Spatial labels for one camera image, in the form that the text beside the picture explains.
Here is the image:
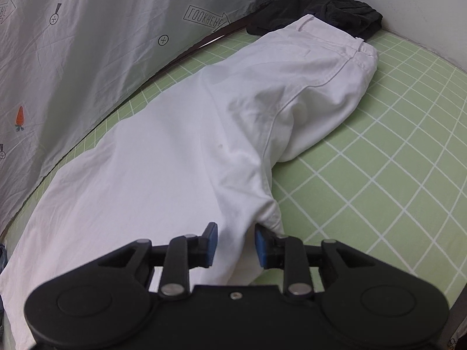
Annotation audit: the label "grey carrot-print sheet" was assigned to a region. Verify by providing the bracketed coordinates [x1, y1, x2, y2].
[0, 0, 315, 231]

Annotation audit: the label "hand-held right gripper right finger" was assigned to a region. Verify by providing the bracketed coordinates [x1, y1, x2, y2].
[254, 224, 370, 302]

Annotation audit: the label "black folded garment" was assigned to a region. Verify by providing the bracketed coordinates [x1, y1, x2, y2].
[247, 0, 384, 40]

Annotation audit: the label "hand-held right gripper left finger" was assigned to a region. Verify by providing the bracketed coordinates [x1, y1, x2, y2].
[98, 222, 219, 302]

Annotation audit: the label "white pants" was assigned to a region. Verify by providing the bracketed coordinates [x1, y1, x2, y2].
[0, 14, 379, 347]

